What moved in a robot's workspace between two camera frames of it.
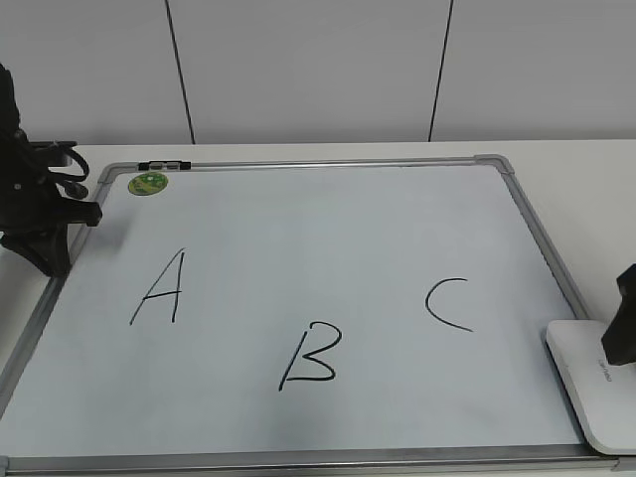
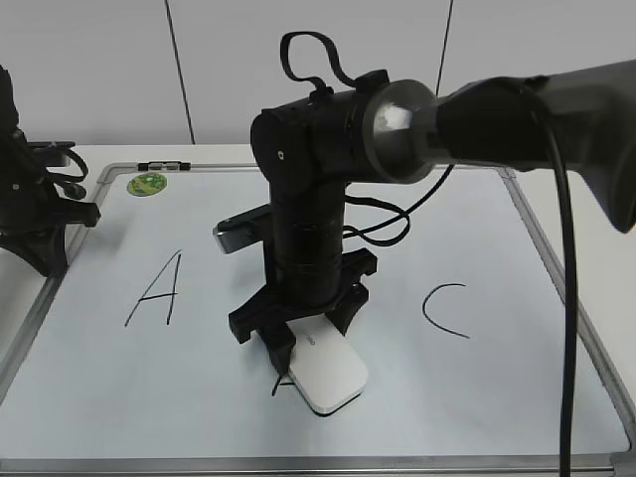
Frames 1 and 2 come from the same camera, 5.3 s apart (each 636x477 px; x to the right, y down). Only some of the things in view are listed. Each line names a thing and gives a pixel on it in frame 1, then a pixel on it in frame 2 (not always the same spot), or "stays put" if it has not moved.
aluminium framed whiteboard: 369,314 stays put
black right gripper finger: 619,338 to 342,315
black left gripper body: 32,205 stays put
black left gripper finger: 47,246 stays put
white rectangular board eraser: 604,392 to 324,368
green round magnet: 147,183 stays put
